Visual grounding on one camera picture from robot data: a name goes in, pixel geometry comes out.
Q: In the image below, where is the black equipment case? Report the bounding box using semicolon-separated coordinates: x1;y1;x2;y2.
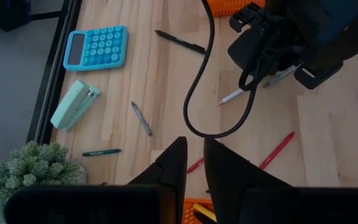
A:
0;0;32;32

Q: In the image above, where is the grey crayon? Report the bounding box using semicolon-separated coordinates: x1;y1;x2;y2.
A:
262;63;301;89
131;101;154;137

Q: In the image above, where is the red crayon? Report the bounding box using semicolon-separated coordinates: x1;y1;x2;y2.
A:
186;157;205;174
258;131;296;170

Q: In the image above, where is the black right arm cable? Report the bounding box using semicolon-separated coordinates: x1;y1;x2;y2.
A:
183;0;259;139

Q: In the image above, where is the green succulent potted plant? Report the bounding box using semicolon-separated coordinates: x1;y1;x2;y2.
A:
0;140;88;224

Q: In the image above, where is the orange plastic mesh bin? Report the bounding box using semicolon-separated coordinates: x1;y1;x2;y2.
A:
181;198;218;224
206;0;266;17

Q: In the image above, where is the dark green crayon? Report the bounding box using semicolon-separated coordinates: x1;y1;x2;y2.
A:
81;148;122;157

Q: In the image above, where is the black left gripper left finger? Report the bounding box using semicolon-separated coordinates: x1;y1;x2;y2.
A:
127;136;189;224

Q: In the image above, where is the mint green stapler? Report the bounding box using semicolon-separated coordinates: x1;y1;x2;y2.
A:
50;80;101;133

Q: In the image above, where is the blue calculator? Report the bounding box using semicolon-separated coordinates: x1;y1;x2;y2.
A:
62;24;129;72

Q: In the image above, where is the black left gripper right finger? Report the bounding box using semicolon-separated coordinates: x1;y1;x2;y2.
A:
203;138;292;224

